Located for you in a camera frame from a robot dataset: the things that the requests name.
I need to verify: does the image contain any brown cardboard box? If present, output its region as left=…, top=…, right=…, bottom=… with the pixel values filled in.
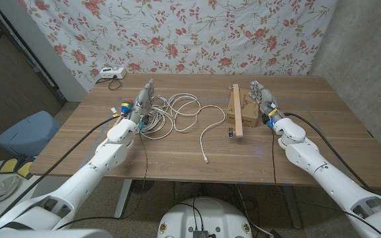
left=226, top=87, right=260, bottom=128

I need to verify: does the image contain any wooden stick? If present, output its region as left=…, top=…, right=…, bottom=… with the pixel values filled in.
left=232, top=83, right=244, bottom=138

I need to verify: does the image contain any blue padded stool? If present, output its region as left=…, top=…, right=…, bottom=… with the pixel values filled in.
left=0, top=110, right=62, bottom=158

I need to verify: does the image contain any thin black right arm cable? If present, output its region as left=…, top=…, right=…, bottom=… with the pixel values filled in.
left=271, top=127, right=381, bottom=234

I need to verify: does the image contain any grey table leg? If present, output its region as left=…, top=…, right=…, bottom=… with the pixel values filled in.
left=282, top=184, right=304, bottom=229

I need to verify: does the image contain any black power strip cable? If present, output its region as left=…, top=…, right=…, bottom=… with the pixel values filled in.
left=95, top=74, right=122, bottom=91

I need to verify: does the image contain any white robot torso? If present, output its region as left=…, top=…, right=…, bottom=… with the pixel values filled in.
left=157, top=196, right=253, bottom=238

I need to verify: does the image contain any clear plastic strip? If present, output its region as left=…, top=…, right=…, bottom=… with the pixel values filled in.
left=225, top=85, right=235, bottom=136

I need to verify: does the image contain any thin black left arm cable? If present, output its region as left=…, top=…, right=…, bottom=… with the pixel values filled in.
left=56, top=130, right=149, bottom=231

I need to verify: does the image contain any yellow black foot pedal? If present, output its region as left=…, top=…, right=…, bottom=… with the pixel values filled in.
left=0, top=157, right=20, bottom=175
left=16, top=160, right=35, bottom=180

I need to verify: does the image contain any white power strip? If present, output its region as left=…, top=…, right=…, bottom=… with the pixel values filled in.
left=99, top=67, right=128, bottom=80

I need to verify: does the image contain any colourful wooden maraca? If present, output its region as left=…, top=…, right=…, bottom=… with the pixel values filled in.
left=112, top=98, right=135, bottom=127

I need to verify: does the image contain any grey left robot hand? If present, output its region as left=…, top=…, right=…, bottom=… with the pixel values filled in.
left=129, top=78, right=157, bottom=125

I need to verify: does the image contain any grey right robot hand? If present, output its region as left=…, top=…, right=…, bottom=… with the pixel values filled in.
left=248, top=80, right=286, bottom=126

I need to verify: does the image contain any floral backdrop cloth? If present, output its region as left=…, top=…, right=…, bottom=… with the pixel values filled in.
left=18, top=0, right=339, bottom=93

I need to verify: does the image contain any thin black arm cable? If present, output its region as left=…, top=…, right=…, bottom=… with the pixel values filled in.
left=271, top=127, right=381, bottom=234
left=56, top=130, right=149, bottom=231

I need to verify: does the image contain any white table leg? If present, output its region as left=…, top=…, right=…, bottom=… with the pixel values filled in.
left=114, top=179, right=134, bottom=219

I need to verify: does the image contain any white Ethernet cable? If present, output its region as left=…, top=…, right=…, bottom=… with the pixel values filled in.
left=134, top=93, right=227, bottom=165

